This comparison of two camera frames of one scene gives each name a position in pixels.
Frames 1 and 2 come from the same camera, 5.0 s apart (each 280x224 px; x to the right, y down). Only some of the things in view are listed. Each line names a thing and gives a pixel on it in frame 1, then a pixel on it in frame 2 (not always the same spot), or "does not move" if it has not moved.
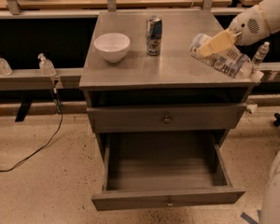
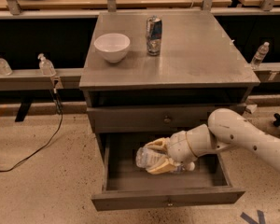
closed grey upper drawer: x=166 y=118 does not move
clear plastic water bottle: x=232 y=61 to x=146 y=159
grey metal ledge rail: x=71 y=77 does not move
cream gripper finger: x=217 y=43 to x=161 y=144
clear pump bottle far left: x=2 y=65 does not move
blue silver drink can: x=153 y=35 does not move
